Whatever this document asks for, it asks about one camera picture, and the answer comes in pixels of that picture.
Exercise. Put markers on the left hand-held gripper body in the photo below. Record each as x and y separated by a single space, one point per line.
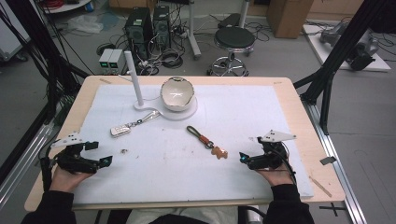
74 161

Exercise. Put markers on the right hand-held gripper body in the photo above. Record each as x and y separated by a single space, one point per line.
271 158

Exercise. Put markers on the person's right hand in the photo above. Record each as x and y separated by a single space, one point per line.
277 177

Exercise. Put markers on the person's left hand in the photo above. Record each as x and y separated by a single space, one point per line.
63 182

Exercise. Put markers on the small metal scrap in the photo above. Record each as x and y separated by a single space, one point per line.
124 151

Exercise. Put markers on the grey metal piece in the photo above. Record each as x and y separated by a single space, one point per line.
328 160

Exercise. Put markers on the wooden stick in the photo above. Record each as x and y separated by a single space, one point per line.
320 186

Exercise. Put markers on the white stand with pole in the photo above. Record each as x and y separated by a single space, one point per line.
135 81

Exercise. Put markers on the person's white clothing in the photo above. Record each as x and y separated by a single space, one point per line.
186 213

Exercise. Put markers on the grey power supply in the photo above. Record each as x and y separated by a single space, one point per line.
104 60
116 60

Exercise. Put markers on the black round stool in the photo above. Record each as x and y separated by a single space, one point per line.
234 39

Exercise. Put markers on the white floor board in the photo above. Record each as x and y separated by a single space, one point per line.
317 46

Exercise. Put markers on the clear plastic bag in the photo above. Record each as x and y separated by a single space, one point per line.
84 24

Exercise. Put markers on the black computer tower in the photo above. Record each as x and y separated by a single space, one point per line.
161 25
138 31

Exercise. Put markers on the black foot pedal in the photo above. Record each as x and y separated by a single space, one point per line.
229 21

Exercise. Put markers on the white metal stand leg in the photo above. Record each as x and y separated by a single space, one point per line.
193 34

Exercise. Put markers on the cardboard box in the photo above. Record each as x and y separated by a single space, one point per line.
289 17

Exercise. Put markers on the grey robot part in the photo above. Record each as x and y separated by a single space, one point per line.
331 34

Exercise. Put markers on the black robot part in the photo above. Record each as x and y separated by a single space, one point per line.
362 54

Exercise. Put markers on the aluminium rail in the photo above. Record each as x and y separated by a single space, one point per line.
339 174
21 158

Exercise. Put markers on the black metal frame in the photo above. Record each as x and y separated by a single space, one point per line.
37 40
342 46

